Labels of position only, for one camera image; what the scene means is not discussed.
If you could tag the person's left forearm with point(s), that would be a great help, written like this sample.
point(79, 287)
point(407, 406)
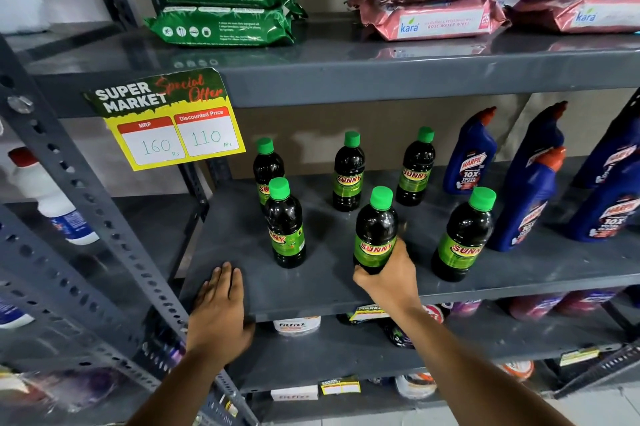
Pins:
point(185, 390)

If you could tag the yellow green price sign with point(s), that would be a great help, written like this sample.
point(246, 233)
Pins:
point(165, 125)

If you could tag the grey metal shelf rack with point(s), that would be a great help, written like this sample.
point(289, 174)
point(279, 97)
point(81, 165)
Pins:
point(350, 70)
point(150, 225)

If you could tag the red white round container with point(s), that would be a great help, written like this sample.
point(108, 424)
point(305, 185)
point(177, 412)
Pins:
point(433, 313)

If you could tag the dark liquid bottle green cap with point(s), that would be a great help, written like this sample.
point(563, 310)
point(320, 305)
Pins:
point(375, 230)

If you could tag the white bottle red cap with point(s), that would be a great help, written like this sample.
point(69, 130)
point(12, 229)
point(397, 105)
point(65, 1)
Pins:
point(50, 195)

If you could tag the person's left little finger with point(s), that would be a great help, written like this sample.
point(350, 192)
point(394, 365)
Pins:
point(200, 295)

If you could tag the orange white container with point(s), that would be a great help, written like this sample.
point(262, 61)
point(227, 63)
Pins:
point(519, 369)

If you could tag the person's left middle finger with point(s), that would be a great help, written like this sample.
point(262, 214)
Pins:
point(225, 279)

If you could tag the clear plastic packets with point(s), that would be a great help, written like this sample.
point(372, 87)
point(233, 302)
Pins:
point(55, 390)

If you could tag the white cardboard box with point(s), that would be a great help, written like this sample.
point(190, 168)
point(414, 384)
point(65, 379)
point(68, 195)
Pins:
point(294, 393)

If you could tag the person's left hand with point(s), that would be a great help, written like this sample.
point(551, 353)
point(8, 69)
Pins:
point(217, 320)

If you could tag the small yellow price tag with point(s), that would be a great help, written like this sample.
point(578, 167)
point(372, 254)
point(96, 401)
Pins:
point(369, 313)
point(340, 385)
point(579, 356)

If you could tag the person's right thumb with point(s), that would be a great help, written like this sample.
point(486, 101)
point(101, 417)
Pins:
point(362, 275)

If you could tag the person's right forearm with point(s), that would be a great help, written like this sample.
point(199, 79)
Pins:
point(475, 370)

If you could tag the person's right hand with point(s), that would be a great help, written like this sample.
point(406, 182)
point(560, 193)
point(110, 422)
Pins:
point(392, 285)

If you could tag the blue toilet cleaner bottle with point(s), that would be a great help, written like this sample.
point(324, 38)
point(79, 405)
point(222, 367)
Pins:
point(537, 135)
point(525, 205)
point(612, 145)
point(470, 160)
point(607, 210)

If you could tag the pink cleaner bottle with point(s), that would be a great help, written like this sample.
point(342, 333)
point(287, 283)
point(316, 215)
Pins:
point(465, 308)
point(585, 299)
point(535, 305)

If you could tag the blue white bottle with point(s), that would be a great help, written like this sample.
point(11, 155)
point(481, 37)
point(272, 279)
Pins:
point(12, 316)

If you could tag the white plastic tub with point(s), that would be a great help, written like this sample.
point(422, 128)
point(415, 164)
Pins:
point(297, 324)

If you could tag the group of dark bottles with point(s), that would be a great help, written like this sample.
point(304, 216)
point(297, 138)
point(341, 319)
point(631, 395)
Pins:
point(285, 235)

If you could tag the person's left thumb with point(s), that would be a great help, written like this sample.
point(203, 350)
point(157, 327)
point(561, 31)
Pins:
point(248, 330)

